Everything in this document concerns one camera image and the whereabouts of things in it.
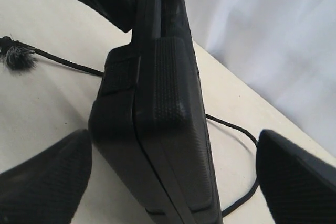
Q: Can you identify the white backdrop curtain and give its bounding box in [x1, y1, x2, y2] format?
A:
[185, 0, 335, 154]

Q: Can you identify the black plastic carrying case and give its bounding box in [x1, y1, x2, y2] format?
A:
[89, 0, 223, 223]

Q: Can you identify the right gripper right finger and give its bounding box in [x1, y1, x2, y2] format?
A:
[256, 130, 335, 223]

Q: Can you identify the black braided frayed cord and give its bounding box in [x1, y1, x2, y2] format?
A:
[0, 35, 259, 216]

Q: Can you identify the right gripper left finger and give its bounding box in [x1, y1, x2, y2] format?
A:
[1, 130, 92, 223]

